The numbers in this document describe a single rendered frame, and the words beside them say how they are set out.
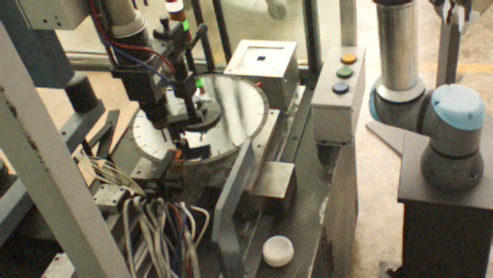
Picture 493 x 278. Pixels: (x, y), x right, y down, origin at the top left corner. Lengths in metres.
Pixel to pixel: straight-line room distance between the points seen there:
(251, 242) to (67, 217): 0.77
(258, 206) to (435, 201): 0.43
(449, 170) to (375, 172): 1.12
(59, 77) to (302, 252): 0.65
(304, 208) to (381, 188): 1.08
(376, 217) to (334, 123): 0.91
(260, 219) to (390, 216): 1.04
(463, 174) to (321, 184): 0.35
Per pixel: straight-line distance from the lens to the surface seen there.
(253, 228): 1.35
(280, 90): 1.59
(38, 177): 0.58
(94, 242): 0.65
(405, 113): 1.35
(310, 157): 1.51
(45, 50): 1.09
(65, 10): 1.01
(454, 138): 1.34
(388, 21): 1.18
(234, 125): 1.34
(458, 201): 1.41
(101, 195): 1.37
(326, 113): 1.46
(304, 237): 1.33
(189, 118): 1.29
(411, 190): 1.42
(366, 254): 2.22
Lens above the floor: 1.80
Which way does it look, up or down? 40 degrees down
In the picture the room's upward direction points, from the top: 9 degrees counter-clockwise
